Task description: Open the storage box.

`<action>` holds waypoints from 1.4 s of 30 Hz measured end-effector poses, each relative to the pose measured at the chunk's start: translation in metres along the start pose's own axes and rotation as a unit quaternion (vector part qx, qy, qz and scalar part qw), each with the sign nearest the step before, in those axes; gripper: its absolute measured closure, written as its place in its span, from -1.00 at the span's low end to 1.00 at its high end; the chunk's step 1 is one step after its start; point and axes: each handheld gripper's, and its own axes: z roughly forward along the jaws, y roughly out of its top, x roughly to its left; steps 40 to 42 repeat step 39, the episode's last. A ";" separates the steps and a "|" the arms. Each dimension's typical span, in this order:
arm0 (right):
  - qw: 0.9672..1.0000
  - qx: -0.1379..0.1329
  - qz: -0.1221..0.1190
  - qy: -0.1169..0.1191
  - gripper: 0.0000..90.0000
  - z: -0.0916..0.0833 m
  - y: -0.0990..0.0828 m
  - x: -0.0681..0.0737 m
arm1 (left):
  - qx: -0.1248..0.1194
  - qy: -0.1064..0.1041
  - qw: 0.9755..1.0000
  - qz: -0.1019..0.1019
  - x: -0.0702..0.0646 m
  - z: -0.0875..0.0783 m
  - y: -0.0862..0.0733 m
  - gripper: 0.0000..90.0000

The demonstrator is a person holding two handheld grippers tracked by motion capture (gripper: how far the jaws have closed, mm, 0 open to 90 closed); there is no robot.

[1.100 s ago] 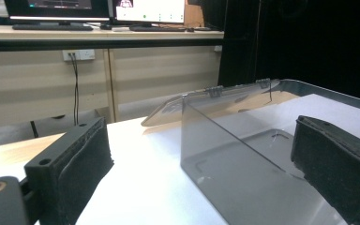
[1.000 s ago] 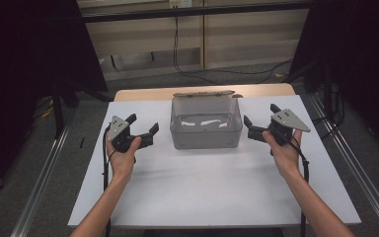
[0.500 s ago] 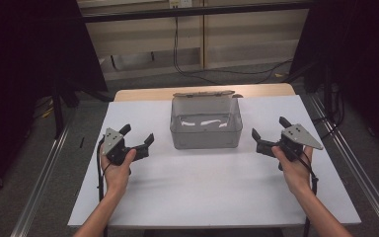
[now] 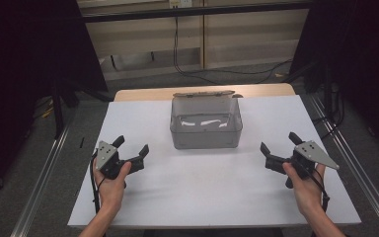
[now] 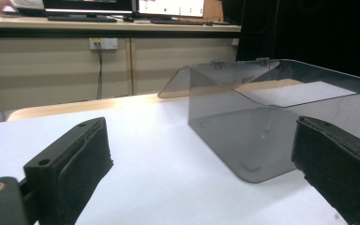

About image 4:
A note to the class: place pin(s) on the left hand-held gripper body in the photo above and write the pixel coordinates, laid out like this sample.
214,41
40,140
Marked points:
107,154

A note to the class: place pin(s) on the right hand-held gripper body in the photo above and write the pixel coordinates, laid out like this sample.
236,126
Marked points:
312,153

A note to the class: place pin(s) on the grey plastic box with lid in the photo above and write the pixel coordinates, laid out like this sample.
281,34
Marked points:
205,136

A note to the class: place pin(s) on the person's left hand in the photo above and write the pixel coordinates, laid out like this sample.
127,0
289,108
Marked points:
112,192

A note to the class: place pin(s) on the person's right hand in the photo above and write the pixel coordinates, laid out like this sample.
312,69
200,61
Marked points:
307,194

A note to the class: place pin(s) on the wooden table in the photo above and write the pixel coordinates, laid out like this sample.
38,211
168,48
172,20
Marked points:
144,94

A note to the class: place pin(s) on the white table sheet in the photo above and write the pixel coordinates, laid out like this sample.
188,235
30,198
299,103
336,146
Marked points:
207,191

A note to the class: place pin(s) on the person's dark clothing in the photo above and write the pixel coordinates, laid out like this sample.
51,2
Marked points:
210,233

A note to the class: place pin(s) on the black curtain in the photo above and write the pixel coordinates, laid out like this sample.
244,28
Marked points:
19,65
365,49

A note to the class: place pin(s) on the black horizontal bar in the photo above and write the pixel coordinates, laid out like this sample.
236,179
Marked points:
190,11

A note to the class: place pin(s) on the aluminium floor rail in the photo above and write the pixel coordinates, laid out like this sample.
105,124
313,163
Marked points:
42,179
352,158

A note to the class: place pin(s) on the black stand post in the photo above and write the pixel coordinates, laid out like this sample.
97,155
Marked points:
58,112

